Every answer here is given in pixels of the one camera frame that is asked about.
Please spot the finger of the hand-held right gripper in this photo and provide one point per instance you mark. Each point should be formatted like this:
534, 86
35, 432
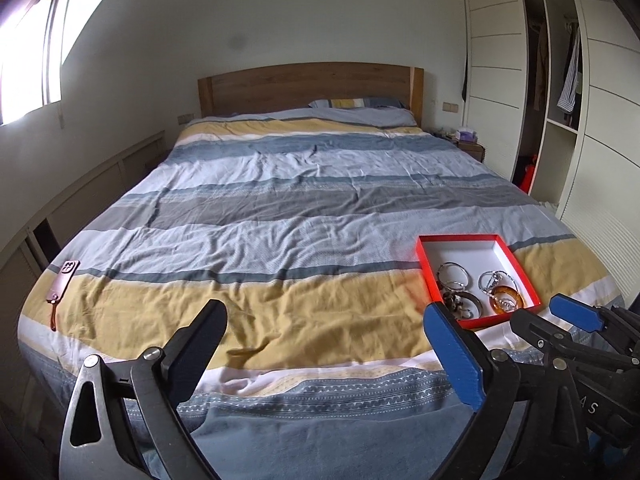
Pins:
537, 330
575, 311

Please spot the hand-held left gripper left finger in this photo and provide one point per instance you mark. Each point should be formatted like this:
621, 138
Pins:
202, 332

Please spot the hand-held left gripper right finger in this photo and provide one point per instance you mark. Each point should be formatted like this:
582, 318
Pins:
452, 350

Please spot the amber bangle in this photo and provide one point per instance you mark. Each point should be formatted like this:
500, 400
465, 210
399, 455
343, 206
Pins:
516, 299

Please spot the silver bangle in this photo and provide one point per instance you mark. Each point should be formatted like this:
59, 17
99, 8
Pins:
482, 280

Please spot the silver hoop bangles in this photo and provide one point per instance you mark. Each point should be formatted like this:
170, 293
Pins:
442, 272

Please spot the red cardboard box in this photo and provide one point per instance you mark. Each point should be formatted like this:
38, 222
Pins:
470, 252

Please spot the red bag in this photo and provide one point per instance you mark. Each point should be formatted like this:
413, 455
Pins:
529, 175

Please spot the phone in brown case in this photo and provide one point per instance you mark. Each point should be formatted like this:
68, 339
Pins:
65, 280

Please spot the striped duvet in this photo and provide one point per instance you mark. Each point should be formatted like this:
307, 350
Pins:
300, 200

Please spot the wooden nightstand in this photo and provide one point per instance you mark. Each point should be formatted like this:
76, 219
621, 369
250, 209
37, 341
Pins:
472, 151

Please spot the purple tissue box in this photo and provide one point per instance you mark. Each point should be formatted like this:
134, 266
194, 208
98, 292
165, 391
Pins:
467, 135

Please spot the striped hanging shirt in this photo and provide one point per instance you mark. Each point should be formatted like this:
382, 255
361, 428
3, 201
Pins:
567, 85

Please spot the brown hanging coat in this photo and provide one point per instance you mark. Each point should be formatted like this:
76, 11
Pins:
540, 75

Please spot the white wardrobe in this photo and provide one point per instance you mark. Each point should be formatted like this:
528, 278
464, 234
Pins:
495, 60

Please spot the wooden headboard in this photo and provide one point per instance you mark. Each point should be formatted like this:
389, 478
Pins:
300, 85

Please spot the striped pillow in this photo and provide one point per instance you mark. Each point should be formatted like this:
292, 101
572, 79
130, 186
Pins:
350, 103

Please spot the window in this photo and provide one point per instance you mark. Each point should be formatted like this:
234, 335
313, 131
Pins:
25, 60

